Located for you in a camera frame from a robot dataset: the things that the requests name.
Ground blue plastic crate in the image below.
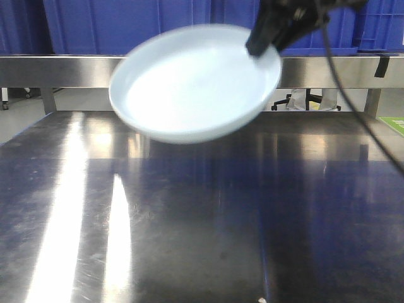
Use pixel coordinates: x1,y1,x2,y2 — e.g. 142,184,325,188
211,0,357,56
352,0,403,52
43,1,211,55

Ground black cable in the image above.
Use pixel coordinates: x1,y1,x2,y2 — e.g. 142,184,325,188
321,18,404,175

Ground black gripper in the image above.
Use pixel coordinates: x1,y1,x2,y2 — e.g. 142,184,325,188
245,1,367,57

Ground light blue plate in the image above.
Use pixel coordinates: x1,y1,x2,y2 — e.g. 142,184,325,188
109,24,282,144

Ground blue plastic crate right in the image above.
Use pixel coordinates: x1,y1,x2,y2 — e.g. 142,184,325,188
352,0,403,52

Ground black tape strip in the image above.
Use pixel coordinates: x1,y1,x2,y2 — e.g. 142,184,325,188
374,54,390,78

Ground blue plastic crate left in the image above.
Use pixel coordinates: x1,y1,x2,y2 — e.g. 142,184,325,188
43,1,211,55

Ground steel shelf post right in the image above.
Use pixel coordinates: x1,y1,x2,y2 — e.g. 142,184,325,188
364,88,382,117

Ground steel shelf post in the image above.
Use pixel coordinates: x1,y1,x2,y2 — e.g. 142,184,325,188
364,88,382,117
40,88,57,115

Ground steel shelf post left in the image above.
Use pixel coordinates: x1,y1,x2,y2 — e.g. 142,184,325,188
40,88,57,115

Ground black office chair base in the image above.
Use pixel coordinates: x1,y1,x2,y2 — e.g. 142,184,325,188
270,88,342,111

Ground blue plastic crate centre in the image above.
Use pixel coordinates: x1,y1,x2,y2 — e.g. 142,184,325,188
211,0,357,56

